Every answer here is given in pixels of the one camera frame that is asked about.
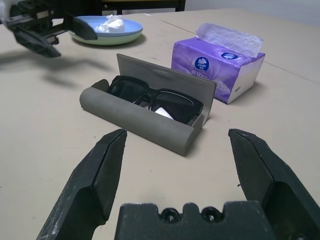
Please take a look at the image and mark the blue plastic plate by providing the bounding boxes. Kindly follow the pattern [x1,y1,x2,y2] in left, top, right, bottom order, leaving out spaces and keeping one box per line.
[67,15,143,36]

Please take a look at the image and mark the grey glasses case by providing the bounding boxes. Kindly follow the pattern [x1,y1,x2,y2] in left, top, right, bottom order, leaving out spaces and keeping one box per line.
[79,53,217,158]

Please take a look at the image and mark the side table with black frame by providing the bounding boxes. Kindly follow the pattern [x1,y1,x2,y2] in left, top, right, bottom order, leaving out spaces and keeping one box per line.
[101,0,187,13]

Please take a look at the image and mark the green plastic plate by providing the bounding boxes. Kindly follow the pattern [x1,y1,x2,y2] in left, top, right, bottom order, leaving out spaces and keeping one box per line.
[71,31,144,46]

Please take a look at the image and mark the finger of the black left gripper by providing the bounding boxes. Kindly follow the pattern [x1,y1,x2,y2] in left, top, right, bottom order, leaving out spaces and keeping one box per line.
[64,13,99,41]
[14,25,62,59]

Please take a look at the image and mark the purple tissue pack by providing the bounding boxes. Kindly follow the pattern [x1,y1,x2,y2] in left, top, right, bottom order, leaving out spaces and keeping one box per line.
[171,22,266,105]

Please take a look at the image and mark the black sunglasses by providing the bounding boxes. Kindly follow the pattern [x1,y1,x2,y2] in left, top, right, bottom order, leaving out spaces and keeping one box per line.
[107,75,205,123]

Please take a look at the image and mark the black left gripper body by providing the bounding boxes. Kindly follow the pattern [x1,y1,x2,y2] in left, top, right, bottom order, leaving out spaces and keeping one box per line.
[6,3,67,38]

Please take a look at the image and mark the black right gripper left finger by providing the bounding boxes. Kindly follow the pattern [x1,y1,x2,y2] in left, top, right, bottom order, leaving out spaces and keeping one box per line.
[36,128,128,240]

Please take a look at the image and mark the white tissue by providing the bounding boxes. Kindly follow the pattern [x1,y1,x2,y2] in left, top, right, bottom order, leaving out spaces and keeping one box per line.
[96,14,125,33]

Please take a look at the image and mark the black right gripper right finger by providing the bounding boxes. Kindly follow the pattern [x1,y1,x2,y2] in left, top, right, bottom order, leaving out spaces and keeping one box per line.
[227,128,320,240]

